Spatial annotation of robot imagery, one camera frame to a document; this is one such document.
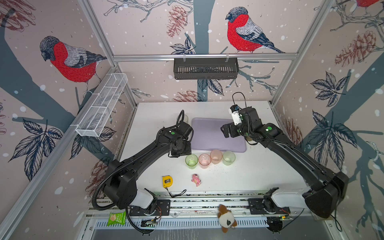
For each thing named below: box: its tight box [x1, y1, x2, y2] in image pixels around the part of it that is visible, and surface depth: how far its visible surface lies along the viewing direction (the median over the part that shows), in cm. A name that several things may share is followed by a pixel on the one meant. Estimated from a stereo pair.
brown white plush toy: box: [217, 204, 238, 234], surface depth 70 cm
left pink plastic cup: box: [198, 153, 212, 170], surface depth 89 cm
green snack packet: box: [107, 211, 127, 226], surface depth 71 cm
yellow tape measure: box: [162, 175, 174, 188], surface depth 82 cm
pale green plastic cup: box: [222, 150, 236, 166], surface depth 87 cm
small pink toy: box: [191, 173, 202, 187], surface depth 82 cm
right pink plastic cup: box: [210, 149, 223, 165], surface depth 88 cm
